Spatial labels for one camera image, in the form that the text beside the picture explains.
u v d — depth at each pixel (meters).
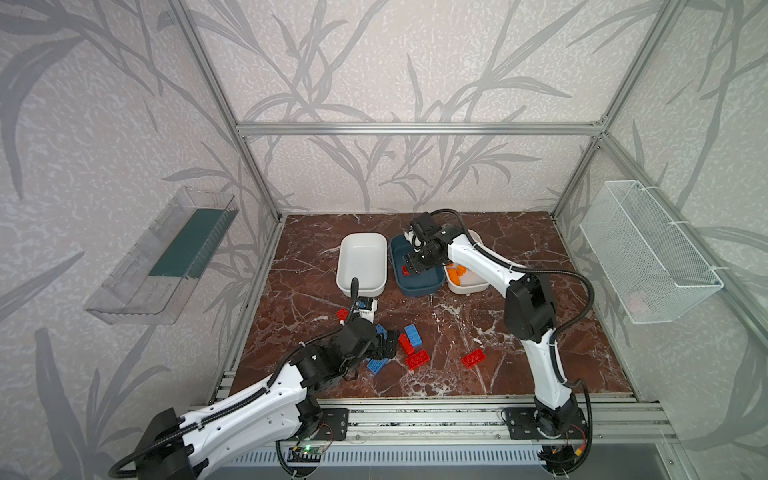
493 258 0.60
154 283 0.63
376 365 0.83
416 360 0.83
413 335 0.87
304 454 0.72
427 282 0.94
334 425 0.74
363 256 1.07
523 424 0.73
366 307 0.69
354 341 0.56
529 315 0.56
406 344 0.87
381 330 0.89
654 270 0.63
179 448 0.40
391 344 0.69
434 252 0.70
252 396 0.47
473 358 0.83
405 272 1.01
